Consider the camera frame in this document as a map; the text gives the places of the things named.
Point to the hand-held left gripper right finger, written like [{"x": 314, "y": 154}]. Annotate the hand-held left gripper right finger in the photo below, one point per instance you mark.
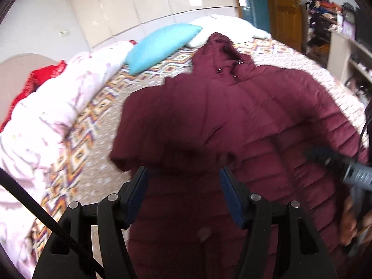
[{"x": 231, "y": 202}]

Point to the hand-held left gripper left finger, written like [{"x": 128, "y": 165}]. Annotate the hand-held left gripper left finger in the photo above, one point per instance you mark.
[{"x": 138, "y": 193}]

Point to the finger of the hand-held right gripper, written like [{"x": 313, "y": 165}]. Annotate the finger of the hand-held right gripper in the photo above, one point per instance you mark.
[{"x": 322, "y": 157}]

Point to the maroon puffer jacket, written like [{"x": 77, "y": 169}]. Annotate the maroon puffer jacket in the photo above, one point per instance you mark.
[{"x": 221, "y": 113}]

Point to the open shelf with clothes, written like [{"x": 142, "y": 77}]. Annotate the open shelf with clothes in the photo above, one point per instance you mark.
[{"x": 321, "y": 20}]

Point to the person's right hand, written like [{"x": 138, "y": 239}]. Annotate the person's right hand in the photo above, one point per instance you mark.
[{"x": 350, "y": 223}]

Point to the patterned quilted bed cover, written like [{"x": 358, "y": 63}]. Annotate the patterned quilted bed cover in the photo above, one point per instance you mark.
[{"x": 96, "y": 151}]

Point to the white media cabinet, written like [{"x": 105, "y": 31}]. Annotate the white media cabinet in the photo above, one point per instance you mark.
[{"x": 338, "y": 52}]

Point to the pink floral comforter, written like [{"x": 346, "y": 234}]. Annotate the pink floral comforter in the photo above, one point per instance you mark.
[{"x": 43, "y": 122}]

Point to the purple box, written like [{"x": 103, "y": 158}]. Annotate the purple box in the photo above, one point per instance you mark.
[{"x": 349, "y": 30}]

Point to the black television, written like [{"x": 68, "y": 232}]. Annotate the black television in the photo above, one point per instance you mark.
[{"x": 364, "y": 26}]

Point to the turquoise pillow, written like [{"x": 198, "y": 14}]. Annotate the turquoise pillow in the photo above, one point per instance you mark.
[{"x": 158, "y": 46}]

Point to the red cloth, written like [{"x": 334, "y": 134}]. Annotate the red cloth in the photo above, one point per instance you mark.
[{"x": 43, "y": 75}]

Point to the wooden door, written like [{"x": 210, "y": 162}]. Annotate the wooden door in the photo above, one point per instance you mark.
[{"x": 283, "y": 8}]

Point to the white pillow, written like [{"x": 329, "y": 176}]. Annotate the white pillow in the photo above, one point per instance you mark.
[{"x": 232, "y": 26}]

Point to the beige padded headboard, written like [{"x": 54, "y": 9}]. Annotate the beige padded headboard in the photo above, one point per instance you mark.
[{"x": 14, "y": 72}]

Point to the wall switch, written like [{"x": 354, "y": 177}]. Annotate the wall switch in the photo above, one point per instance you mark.
[{"x": 63, "y": 32}]

